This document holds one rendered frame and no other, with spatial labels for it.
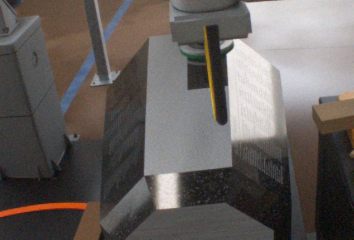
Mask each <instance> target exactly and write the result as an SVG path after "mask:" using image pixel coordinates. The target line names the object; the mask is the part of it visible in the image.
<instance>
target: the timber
mask: <svg viewBox="0 0 354 240"><path fill-rule="evenodd" d="M99 214H100V202H90V201H88V203H87V206H86V208H85V211H84V214H83V216H82V219H81V221H80V225H79V226H78V230H77V232H76V234H75V237H74V240H105V239H104V236H103V234H102V230H101V226H100V224H99V221H100V217H99Z"/></svg>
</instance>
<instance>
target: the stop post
mask: <svg viewBox="0 0 354 240"><path fill-rule="evenodd" d="M83 1H84V5H85V11H86V14H87V21H88V28H89V31H90V38H91V41H92V46H93V52H94V56H95V63H96V66H97V71H98V73H96V74H95V76H94V78H93V80H92V83H91V85H90V87H96V86H99V85H111V84H112V82H113V81H114V80H115V79H116V78H117V77H118V76H119V74H120V73H121V71H112V72H110V70H111V69H110V65H109V61H108V57H107V49H106V44H105V41H104V34H103V30H102V23H101V18H100V12H99V7H98V2H97V0H83Z"/></svg>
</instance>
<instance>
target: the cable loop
mask: <svg viewBox="0 0 354 240"><path fill-rule="evenodd" d="M203 28H204V37H205V43H204V44H205V54H206V60H207V69H208V75H209V85H210V90H211V99H212V107H213V112H214V119H215V121H217V122H218V123H219V124H220V125H225V124H226V123H227V121H228V115H227V107H226V96H225V89H224V76H223V65H222V59H221V47H220V41H219V34H218V29H217V25H209V26H204V27H203Z"/></svg>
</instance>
